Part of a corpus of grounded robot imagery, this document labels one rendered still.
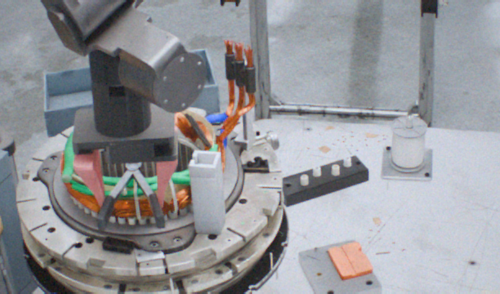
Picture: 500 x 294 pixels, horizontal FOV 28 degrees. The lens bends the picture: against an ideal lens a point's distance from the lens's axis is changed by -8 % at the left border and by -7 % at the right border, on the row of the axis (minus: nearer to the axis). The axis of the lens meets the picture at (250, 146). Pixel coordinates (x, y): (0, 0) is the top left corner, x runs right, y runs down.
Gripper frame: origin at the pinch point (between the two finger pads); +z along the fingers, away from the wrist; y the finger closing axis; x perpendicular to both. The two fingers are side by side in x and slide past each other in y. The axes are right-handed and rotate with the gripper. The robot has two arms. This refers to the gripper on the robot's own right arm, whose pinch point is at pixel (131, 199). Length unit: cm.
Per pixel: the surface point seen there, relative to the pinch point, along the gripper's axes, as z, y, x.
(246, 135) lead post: 4.8, 12.7, 18.6
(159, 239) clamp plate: 6.8, 2.4, 2.0
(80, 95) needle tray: 13.1, -10.4, 45.7
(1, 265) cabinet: 17.5, -19.4, 11.5
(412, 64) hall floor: 108, 78, 224
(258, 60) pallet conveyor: 80, 23, 180
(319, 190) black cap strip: 36, 25, 51
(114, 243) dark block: 6.6, -2.6, 1.2
